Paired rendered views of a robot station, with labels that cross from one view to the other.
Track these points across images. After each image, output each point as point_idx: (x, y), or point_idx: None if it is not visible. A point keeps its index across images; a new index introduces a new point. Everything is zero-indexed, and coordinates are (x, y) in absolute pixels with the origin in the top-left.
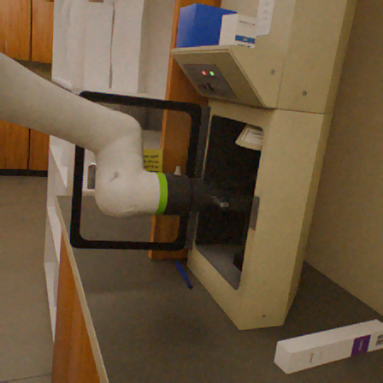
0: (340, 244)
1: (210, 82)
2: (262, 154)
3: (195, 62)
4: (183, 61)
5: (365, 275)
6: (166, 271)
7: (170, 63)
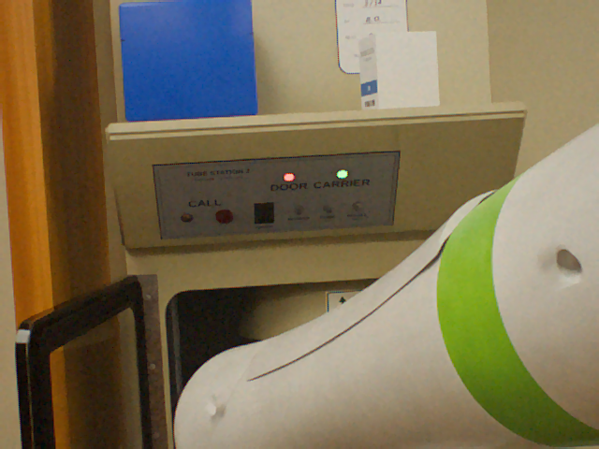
0: None
1: (289, 199)
2: None
3: (269, 153)
4: (180, 155)
5: None
6: None
7: (27, 170)
